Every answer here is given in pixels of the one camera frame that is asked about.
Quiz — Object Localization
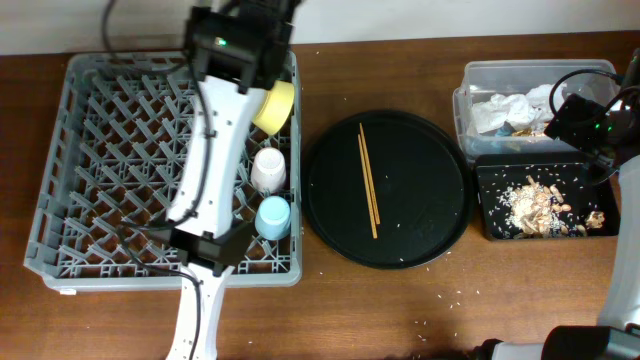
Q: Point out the wooden chopstick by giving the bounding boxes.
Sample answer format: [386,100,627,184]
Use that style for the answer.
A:
[359,123,381,226]
[357,135,378,239]

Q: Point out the yellow bowl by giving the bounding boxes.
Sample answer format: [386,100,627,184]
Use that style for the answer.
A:
[253,81,295,136]

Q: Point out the pink cup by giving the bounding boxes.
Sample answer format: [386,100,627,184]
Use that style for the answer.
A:
[251,147,286,194]

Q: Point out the blue cup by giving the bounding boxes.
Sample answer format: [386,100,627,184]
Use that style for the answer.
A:
[255,196,291,241]

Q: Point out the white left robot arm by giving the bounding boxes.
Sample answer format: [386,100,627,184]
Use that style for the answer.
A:
[116,0,299,359]

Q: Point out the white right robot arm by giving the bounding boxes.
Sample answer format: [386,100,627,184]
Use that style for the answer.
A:
[467,50,639,360]

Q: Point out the crumpled white paper waste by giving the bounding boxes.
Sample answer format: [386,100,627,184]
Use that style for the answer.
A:
[471,84,554,134]

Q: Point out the clear plastic waste bin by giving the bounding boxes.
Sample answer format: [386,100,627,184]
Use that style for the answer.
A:
[453,59,616,163]

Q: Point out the grey plastic dishwasher rack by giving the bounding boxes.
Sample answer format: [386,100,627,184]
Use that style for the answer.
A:
[22,50,303,292]

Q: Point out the black rectangular bin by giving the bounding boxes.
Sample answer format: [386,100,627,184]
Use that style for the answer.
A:
[475,152,620,240]

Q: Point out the food scraps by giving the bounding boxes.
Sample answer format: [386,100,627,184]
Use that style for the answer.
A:
[487,175,606,240]

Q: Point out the gold foil wrapper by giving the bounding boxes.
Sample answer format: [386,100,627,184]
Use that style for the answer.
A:
[511,127,545,137]

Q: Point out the round black tray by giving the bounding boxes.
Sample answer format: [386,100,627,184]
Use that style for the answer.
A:
[301,110,476,269]

